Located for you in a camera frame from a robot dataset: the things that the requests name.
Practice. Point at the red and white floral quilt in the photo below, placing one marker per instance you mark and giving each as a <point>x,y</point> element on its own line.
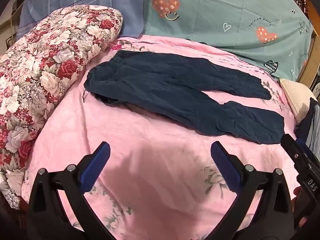
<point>50,55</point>

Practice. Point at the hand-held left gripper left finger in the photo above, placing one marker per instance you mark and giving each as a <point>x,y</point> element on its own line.
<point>96,166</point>

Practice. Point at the teal heart print pillow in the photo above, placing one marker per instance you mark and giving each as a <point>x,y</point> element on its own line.
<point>212,17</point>

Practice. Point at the person's right hand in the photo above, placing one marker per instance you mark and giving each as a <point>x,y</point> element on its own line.
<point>296,196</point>

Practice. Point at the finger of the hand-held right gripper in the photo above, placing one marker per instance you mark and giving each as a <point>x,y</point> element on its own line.
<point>306,152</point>
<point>291,150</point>

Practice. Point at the pink floral bedsheet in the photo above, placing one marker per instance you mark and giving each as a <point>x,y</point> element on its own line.
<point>150,160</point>

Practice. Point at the dark blue pants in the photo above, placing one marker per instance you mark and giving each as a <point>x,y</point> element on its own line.
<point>162,85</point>

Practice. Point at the cream textured pillow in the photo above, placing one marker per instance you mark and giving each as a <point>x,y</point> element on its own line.
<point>297,92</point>

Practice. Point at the pile of dark clothes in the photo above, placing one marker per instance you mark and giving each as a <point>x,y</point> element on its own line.
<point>306,127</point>

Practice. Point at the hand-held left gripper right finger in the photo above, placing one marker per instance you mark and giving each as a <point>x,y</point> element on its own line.
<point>225,166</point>

